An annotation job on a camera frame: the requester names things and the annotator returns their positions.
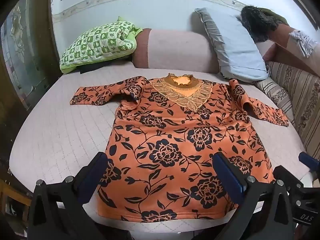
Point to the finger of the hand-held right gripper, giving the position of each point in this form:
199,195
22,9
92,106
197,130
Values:
309,160
287,176

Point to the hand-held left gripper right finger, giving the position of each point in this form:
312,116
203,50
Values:
231,178

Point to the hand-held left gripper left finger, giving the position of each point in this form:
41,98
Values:
93,174

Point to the orange black floral shirt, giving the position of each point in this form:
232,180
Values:
175,135

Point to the striped floral blanket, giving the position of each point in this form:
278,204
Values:
297,90

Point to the wooden furniture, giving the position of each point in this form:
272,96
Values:
10,192

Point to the pink brown blanket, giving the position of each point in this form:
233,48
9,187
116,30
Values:
285,52

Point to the white lace cloth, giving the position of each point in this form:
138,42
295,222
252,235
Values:
301,41

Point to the grey blue pillow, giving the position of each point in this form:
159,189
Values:
232,47

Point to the green patterned quilt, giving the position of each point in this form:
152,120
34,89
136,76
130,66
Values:
100,42

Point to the etched glass door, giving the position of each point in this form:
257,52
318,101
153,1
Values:
22,55

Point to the pink brown bolster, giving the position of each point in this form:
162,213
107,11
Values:
175,50

